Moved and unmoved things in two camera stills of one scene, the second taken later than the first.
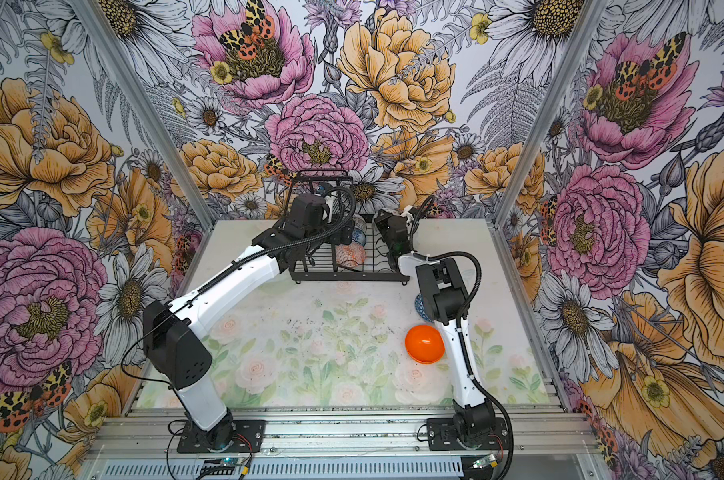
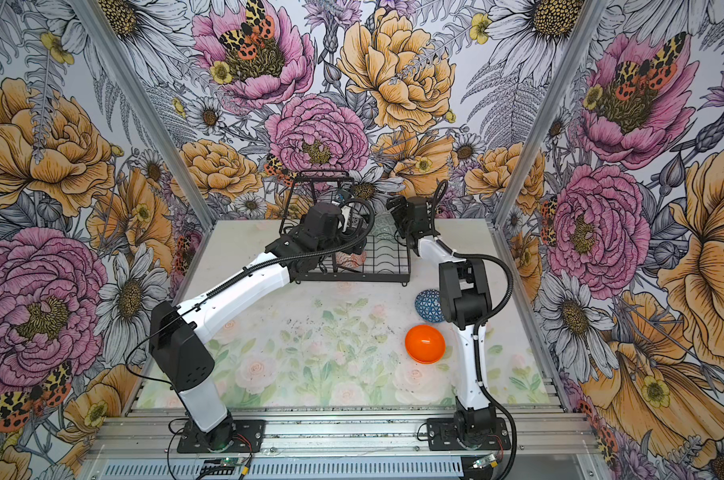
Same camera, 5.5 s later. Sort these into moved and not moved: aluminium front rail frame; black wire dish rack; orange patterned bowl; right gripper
Moved: right gripper
Not moved: aluminium front rail frame; orange patterned bowl; black wire dish rack
